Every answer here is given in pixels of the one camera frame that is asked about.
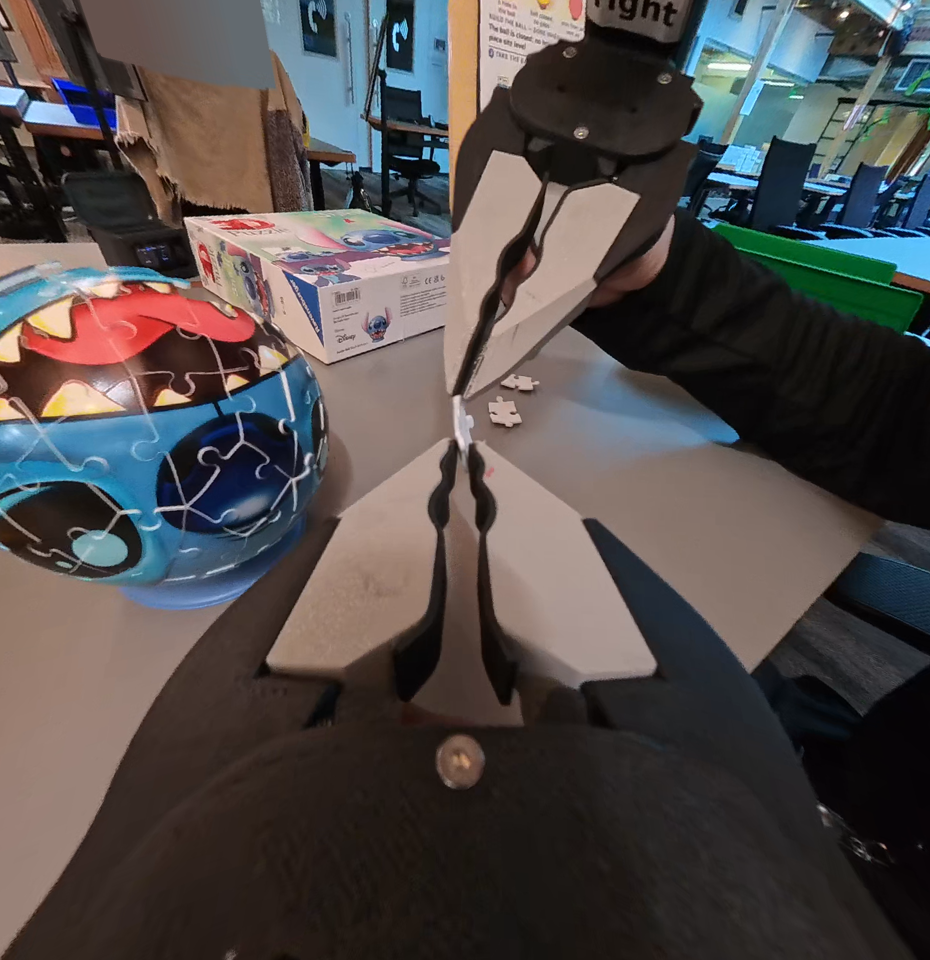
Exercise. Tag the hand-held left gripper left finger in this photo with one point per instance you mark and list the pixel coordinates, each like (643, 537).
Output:
(360, 592)

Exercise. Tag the black office chair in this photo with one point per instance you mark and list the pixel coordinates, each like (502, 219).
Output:
(866, 191)
(899, 600)
(783, 180)
(401, 112)

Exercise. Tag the wooden post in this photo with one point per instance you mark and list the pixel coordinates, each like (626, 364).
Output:
(465, 75)

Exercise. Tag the person's right hand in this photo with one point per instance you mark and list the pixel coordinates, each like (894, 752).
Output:
(641, 274)

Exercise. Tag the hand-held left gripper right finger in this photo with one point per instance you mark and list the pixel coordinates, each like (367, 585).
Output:
(562, 592)

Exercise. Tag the blue cartoon puzzle ball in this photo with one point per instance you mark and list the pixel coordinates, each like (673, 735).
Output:
(135, 465)

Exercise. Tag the white puzzle piece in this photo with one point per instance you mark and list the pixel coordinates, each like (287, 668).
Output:
(460, 424)

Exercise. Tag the white puzzle box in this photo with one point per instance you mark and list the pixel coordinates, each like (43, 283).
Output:
(345, 277)

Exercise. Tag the person's right forearm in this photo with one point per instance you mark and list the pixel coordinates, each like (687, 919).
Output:
(772, 360)

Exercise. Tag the white long table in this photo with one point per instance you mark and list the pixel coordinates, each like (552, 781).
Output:
(907, 259)

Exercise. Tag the blue storage bin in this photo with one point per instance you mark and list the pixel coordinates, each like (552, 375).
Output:
(82, 105)

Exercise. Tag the black electronic device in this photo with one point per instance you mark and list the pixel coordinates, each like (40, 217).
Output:
(112, 217)

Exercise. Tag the beige burlap cloth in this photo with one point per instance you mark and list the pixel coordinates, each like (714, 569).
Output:
(210, 135)

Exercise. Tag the dark phone sign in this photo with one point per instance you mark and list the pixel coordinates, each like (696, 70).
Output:
(318, 26)
(399, 37)

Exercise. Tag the white instruction poster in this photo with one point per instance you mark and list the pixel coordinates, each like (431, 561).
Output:
(510, 30)

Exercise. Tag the person's black clothing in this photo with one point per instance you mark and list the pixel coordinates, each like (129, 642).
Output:
(884, 787)

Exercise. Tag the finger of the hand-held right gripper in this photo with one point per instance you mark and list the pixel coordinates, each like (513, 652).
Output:
(577, 240)
(487, 247)

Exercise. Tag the pile of puzzle pieces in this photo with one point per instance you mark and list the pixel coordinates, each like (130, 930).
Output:
(504, 412)

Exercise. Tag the green plastic bin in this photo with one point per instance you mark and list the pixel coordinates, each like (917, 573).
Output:
(832, 277)

